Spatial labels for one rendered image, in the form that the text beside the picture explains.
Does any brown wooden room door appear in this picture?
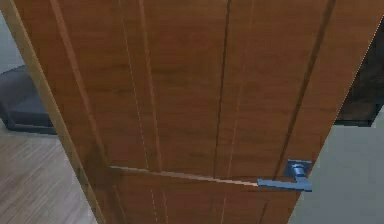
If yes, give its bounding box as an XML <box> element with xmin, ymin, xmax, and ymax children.
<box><xmin>0</xmin><ymin>0</ymin><xmax>384</xmax><ymax>224</ymax></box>

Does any dark grey sofa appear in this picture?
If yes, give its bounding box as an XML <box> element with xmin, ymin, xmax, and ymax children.
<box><xmin>0</xmin><ymin>64</ymin><xmax>58</xmax><ymax>136</ymax></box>

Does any blue-grey lever door handle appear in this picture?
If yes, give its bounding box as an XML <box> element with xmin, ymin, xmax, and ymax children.
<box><xmin>256</xmin><ymin>159</ymin><xmax>314</xmax><ymax>193</ymax></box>

